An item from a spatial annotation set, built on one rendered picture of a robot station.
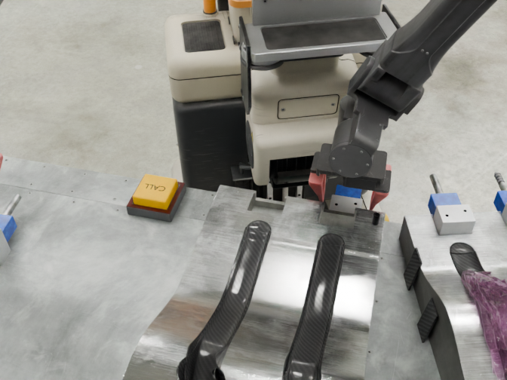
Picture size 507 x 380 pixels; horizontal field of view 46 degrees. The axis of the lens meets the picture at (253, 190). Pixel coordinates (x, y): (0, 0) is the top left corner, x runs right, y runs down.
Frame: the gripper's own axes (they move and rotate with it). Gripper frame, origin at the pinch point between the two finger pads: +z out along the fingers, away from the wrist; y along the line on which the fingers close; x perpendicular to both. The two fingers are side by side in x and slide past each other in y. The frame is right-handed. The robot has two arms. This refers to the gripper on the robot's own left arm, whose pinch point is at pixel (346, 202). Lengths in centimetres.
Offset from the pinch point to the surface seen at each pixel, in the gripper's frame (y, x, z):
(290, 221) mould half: -7.5, -10.0, -4.3
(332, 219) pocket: -1.7, -5.9, -1.6
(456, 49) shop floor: 39, 202, 84
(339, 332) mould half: 1.9, -27.6, -4.4
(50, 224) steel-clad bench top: -48.5, -11.0, 4.9
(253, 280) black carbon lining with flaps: -10.7, -21.2, -3.4
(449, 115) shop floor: 35, 147, 84
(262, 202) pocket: -12.8, -5.4, -2.6
